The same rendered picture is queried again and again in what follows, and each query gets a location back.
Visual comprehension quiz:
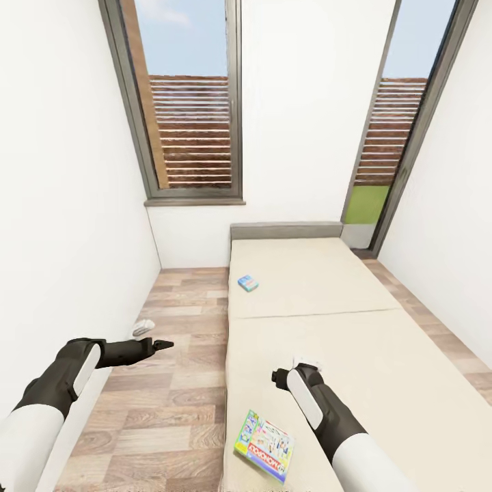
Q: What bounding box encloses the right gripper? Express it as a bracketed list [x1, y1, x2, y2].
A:
[271, 368, 290, 391]

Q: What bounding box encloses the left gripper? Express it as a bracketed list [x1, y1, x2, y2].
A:
[115, 338, 174, 366]

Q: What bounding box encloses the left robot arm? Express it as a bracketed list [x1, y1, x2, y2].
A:
[0, 320, 174, 492]

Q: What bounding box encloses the board game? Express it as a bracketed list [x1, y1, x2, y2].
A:
[234, 411, 295, 485]
[238, 275, 259, 292]

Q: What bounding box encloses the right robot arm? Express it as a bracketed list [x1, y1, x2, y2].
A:
[271, 353, 422, 492]

